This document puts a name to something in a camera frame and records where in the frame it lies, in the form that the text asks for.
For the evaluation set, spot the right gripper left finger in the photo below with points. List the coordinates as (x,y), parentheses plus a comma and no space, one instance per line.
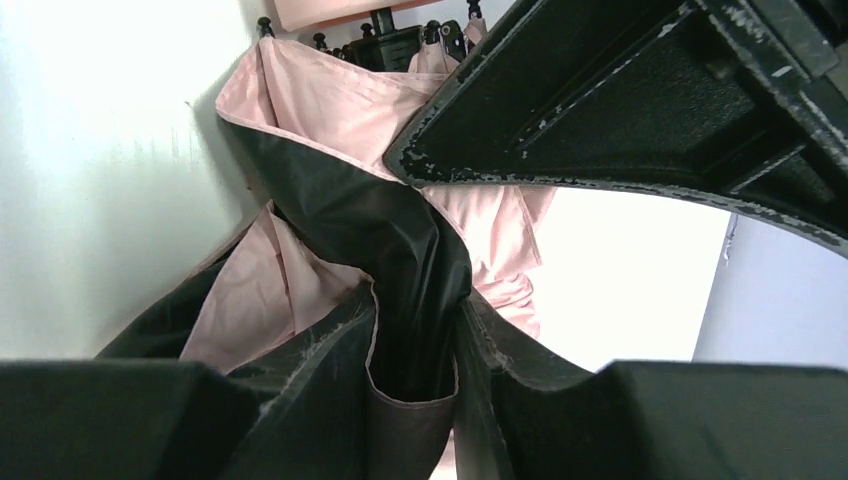
(199,417)

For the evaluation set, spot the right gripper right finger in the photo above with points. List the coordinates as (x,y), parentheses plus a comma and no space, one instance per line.
(526,413)

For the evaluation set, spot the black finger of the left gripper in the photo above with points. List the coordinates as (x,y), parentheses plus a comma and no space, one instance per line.
(737,105)

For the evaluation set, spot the pink and black folding umbrella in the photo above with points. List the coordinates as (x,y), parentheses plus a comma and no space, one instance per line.
(315,127)

